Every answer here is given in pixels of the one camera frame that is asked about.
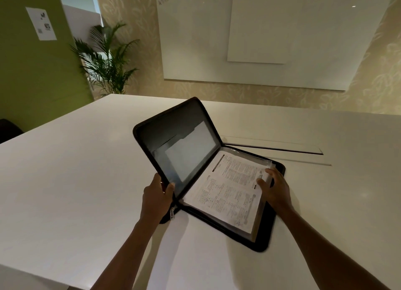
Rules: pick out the person's left hand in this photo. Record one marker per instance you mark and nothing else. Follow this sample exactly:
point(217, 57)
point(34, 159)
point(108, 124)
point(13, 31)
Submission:
point(155, 202)

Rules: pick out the person's right hand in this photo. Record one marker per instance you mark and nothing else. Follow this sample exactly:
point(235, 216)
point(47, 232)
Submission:
point(278, 192)

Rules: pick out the person's left thumb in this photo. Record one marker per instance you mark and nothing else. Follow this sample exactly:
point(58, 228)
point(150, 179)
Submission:
point(168, 192)

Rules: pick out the person's right thumb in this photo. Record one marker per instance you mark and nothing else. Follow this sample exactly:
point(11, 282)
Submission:
point(262, 186)

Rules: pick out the printed paper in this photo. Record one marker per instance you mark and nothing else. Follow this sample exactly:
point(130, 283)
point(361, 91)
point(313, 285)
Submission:
point(230, 189)

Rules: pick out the black zip document folder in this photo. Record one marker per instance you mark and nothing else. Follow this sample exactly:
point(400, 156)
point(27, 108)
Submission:
point(175, 139)

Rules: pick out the person's right forearm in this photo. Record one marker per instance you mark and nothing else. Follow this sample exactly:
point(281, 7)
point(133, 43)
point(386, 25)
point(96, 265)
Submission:
point(325, 252)

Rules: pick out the person's left forearm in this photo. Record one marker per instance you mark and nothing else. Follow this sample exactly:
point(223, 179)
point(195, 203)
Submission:
point(125, 255)

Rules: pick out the green potted palm plant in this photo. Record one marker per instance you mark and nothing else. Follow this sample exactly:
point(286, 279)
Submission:
point(106, 61)

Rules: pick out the dark chair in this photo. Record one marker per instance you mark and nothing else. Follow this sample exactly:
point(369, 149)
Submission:
point(8, 130)

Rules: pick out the white paper notice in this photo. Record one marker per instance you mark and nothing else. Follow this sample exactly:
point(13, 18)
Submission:
point(41, 23)

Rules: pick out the large white wall board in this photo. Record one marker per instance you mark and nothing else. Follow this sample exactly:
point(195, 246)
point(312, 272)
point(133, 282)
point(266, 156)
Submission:
point(269, 39)

